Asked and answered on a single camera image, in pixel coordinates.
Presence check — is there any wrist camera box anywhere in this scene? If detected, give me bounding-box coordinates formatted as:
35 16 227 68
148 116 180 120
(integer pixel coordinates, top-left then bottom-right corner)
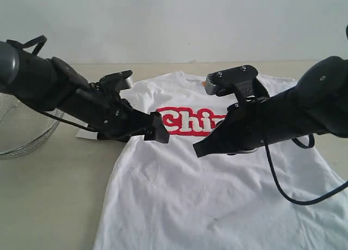
99 70 133 94
204 65 270 99

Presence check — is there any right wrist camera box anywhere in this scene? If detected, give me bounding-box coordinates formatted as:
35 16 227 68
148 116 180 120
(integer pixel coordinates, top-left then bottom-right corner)
204 65 270 99

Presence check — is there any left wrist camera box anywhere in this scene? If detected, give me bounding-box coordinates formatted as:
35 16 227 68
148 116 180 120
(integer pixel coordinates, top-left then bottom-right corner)
99 70 133 94

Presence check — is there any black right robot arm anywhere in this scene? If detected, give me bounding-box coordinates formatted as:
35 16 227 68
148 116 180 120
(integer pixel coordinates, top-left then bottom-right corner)
193 56 347 157

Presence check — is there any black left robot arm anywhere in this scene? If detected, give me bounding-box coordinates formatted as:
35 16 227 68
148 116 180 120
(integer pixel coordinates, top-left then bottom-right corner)
1 36 170 143

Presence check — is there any round metal mesh basket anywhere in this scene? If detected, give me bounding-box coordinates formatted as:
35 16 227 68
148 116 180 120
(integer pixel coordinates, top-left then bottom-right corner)
1 93 59 160

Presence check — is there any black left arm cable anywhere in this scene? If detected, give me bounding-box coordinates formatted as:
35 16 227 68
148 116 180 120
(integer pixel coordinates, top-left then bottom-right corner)
5 35 98 133

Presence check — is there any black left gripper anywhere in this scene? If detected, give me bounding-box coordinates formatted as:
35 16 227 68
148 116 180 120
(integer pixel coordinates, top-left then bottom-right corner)
58 86 170 144

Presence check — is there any white t-shirt red lettering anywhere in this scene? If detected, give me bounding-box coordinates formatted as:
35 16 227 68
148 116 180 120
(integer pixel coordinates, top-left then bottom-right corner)
94 71 347 249

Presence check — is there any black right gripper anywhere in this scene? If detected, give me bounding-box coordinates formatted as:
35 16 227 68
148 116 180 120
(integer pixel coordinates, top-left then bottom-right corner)
192 100 275 158

